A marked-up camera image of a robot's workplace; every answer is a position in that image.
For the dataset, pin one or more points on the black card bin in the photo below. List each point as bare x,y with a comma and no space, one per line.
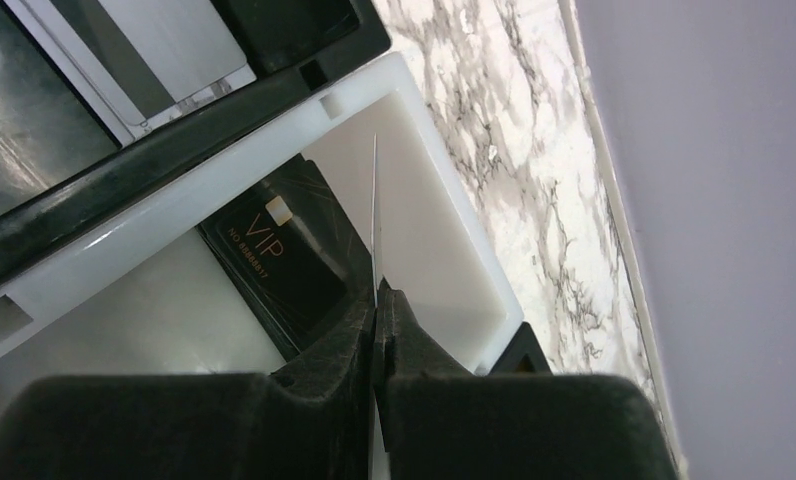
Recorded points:
62,172
522,355

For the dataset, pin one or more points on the black right card bin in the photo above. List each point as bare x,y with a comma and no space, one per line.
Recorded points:
522,355

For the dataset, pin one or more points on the silver card in left bin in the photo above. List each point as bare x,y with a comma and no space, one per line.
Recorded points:
138,65

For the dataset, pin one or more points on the black credit card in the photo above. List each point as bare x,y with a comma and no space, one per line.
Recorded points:
375,229
292,253

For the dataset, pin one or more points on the white middle card bin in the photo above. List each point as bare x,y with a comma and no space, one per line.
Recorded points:
356,178

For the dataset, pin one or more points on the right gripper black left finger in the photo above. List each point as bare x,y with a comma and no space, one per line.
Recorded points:
310,419

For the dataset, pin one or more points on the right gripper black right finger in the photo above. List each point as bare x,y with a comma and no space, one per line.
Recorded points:
440,421

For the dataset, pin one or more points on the black left card bin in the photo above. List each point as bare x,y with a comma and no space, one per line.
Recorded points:
62,172

